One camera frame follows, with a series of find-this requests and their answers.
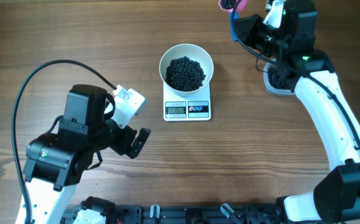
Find black beans in container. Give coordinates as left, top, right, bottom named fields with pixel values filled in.
left=268, top=67, right=289, bottom=90

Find right black cable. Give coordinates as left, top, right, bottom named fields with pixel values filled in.
left=229, top=0, right=360, bottom=215

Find black cable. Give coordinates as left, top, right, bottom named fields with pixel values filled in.
left=11, top=59, right=117, bottom=224
left=229, top=0, right=360, bottom=215

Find left black cable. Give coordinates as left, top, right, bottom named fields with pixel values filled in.
left=11, top=59, right=117, bottom=224

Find pink scoop with blue handle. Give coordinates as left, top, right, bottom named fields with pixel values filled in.
left=218, top=0, right=248, bottom=20

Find white bowl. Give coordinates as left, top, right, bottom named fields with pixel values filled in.
left=159, top=44, right=214, bottom=96

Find white digital kitchen scale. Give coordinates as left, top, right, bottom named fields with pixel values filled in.
left=163, top=84, right=212, bottom=122

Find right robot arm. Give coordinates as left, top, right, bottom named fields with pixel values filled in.
left=230, top=1, right=360, bottom=223

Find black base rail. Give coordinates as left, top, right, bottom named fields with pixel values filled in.
left=59, top=197, right=291, bottom=224

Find black beans in scoop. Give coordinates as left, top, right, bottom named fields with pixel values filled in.
left=220, top=0, right=236, bottom=10

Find black beans in bowl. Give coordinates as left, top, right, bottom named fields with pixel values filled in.
left=165, top=56, right=206, bottom=91

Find clear plastic container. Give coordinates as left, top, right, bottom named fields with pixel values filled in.
left=263, top=63, right=295, bottom=96

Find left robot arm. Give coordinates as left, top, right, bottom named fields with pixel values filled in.
left=16, top=84, right=151, bottom=223

